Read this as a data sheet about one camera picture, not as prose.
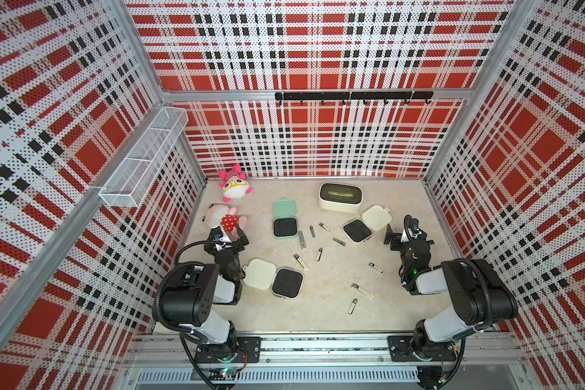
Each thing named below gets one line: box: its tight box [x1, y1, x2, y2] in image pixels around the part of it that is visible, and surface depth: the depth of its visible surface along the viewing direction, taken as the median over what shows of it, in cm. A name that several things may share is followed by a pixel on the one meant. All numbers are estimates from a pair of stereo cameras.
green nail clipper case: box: [272, 199, 299, 239], surface depth 107 cm
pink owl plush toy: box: [218, 164, 253, 203], surface depth 113 cm
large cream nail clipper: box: [292, 253, 310, 273], surface depth 94 cm
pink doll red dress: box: [202, 203, 247, 234], surface depth 101 cm
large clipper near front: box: [351, 282, 375, 300], surface depth 87 cm
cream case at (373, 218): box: [342, 204, 393, 244], surface depth 104 cm
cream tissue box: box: [317, 182, 364, 214], surface depth 110 cm
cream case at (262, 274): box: [242, 258, 305, 299], surface depth 89 cm
